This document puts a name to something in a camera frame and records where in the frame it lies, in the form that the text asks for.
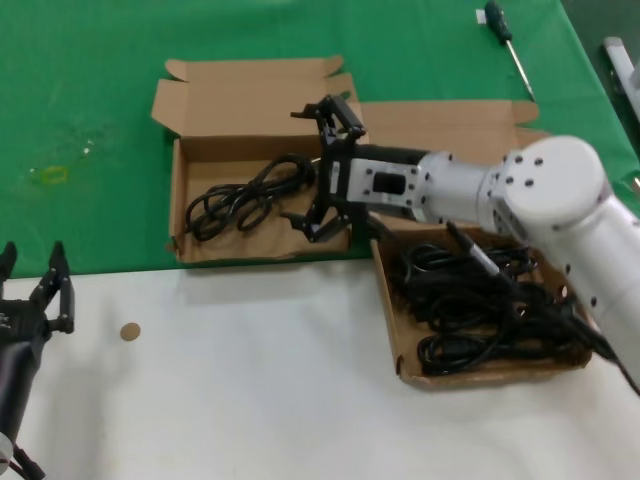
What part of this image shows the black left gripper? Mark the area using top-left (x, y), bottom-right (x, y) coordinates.
top-left (0, 242), bottom-right (76, 350)

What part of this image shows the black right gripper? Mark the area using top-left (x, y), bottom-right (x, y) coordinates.
top-left (279, 94), bottom-right (426, 245)

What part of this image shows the black power cable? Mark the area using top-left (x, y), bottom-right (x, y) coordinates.
top-left (424, 287), bottom-right (566, 337)
top-left (394, 243), bottom-right (454, 311)
top-left (417, 333), bottom-right (591, 379)
top-left (185, 154), bottom-right (321, 244)

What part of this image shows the shallow open cardboard box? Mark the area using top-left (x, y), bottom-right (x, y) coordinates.
top-left (149, 54), bottom-right (372, 264)

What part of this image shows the large open cardboard box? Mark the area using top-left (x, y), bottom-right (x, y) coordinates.
top-left (344, 98), bottom-right (596, 389)

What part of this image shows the green tablecloth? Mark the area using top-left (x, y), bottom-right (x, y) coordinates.
top-left (0, 0), bottom-right (640, 281)

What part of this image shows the grey metal bar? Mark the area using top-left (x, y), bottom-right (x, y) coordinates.
top-left (602, 36), bottom-right (635, 96)

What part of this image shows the cable with metal connector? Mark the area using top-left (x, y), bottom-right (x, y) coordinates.
top-left (446, 221), bottom-right (640, 396)

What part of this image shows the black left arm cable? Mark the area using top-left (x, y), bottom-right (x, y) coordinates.
top-left (7, 442), bottom-right (47, 480)

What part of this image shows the green handled screwdriver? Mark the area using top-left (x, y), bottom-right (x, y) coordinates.
top-left (483, 0), bottom-right (536, 101)

